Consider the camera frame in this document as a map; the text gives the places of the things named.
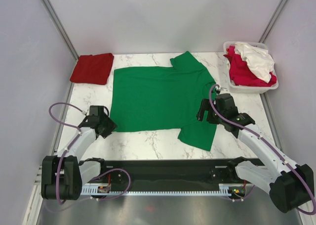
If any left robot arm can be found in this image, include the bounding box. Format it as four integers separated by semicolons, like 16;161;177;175
41;105;117;204

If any green t-shirt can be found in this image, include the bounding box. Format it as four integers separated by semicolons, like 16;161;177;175
110;51;217;151

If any red t-shirt in basket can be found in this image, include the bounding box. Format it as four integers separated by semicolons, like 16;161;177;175
224;44;277;87

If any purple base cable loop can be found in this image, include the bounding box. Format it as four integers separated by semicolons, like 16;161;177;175
90;169;132;203

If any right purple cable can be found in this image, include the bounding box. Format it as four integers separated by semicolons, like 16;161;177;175
209;84;316;215

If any white slotted cable duct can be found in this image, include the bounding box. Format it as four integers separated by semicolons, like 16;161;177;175
81;184;245;197

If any aluminium frame post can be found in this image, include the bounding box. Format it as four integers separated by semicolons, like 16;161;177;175
259;0;289;43
40;0;79;61

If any white t-shirt in basket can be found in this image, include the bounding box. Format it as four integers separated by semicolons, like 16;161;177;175
235;42;275;83

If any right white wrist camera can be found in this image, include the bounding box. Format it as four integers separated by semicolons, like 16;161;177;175
214;86;229;95

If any folded dark red t-shirt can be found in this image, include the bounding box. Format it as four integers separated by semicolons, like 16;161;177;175
70;53;114;85

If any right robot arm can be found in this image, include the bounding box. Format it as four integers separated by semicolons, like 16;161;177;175
197;93;316;213

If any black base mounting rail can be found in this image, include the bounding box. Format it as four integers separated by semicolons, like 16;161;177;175
81;157;284;192

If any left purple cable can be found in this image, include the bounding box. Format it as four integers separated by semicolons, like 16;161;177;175
48;102;87;206

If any left aluminium frame post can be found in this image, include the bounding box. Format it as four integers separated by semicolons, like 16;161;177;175
40;0;79;61

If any right aluminium frame post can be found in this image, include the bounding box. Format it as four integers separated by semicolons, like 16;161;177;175
259;0;289;43

